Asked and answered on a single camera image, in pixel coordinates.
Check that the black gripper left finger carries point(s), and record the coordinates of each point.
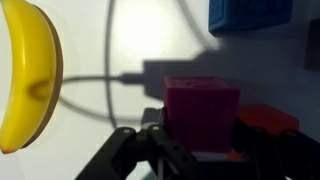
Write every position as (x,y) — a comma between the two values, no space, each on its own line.
(133,153)

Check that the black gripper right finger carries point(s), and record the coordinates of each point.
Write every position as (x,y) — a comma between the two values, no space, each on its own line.
(286,156)

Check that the pink cube block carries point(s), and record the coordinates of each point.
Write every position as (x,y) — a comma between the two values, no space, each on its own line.
(200,113)

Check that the orange cube block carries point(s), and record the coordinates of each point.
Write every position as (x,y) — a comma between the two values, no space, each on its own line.
(266,118)

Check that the blue cube block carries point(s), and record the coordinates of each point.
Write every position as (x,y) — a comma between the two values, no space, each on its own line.
(250,15)

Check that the yellow banana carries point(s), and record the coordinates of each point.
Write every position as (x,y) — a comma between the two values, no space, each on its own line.
(30,66)

